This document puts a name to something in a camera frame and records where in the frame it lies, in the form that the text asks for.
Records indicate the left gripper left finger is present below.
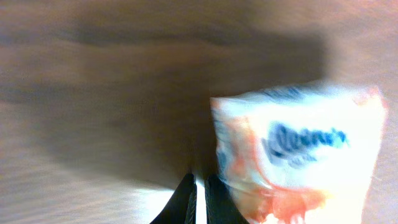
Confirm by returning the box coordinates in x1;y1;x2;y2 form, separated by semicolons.
150;174;197;224

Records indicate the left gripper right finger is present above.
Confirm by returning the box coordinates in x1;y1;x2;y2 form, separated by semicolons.
205;175;249;224

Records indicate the orange white small packet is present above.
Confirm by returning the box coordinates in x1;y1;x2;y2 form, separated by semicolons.
210;83;388;223

